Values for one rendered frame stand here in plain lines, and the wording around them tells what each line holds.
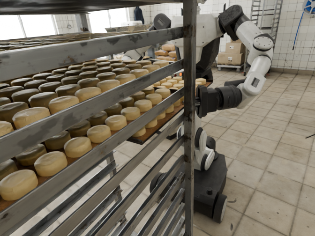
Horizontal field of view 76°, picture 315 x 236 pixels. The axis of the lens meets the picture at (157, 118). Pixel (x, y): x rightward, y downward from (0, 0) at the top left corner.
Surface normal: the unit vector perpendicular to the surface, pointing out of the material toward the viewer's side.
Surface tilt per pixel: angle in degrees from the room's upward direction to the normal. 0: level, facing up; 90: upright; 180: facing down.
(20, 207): 90
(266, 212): 0
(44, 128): 90
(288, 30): 90
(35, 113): 0
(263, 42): 31
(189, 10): 90
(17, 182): 0
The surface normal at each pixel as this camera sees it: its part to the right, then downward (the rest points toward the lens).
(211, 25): 0.23, 0.34
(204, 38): -0.51, 0.42
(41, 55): 0.85, 0.18
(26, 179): -0.07, -0.90
